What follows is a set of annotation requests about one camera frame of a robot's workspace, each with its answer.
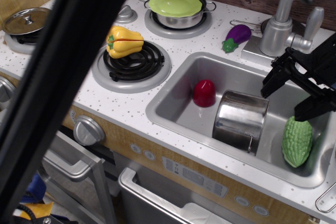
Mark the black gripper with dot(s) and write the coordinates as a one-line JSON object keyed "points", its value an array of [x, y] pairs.
{"points": [[308, 71]]}

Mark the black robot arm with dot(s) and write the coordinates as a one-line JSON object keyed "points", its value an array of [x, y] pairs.
{"points": [[314, 72]]}

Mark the steel pot lid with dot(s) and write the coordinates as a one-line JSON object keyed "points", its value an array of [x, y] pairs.
{"points": [[26, 21]]}

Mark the green bitter melon toy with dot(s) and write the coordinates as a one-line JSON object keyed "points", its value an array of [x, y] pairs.
{"points": [[296, 142]]}

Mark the silver toy faucet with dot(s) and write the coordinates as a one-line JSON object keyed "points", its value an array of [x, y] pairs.
{"points": [[278, 35]]}

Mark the purple toy eggplant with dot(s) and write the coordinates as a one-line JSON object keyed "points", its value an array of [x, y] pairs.
{"points": [[236, 36]]}

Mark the red toy cup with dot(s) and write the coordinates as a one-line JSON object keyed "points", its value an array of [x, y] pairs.
{"points": [[204, 93]]}

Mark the green plastic plate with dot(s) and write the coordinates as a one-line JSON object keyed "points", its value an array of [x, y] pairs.
{"points": [[175, 8]]}

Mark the front right stove burner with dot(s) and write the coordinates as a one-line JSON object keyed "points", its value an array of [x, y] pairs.
{"points": [[135, 73]]}

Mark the yellow toy bell pepper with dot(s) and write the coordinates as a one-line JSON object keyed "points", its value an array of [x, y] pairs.
{"points": [[122, 42]]}

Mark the silver dishwasher door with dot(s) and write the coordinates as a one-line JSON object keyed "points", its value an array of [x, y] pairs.
{"points": [[167, 202]]}

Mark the silver oven dial knob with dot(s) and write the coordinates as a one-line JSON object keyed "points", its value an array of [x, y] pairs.
{"points": [[87, 131]]}

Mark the silver oven door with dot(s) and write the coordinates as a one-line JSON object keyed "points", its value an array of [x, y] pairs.
{"points": [[76, 180]]}

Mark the front left stove burner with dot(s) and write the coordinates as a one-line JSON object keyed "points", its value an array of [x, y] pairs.
{"points": [[24, 44]]}

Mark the blue clamp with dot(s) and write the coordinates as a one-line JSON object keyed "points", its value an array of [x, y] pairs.
{"points": [[35, 191]]}

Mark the silver left oven knob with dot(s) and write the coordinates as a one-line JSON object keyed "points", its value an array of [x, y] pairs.
{"points": [[7, 92]]}

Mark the silver wire utensil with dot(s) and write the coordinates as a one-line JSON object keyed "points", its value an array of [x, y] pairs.
{"points": [[253, 27]]}

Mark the wire rack handle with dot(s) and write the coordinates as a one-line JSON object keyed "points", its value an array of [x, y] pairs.
{"points": [[326, 202]]}

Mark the black camera stand pole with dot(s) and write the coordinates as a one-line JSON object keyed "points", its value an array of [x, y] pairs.
{"points": [[74, 32]]}

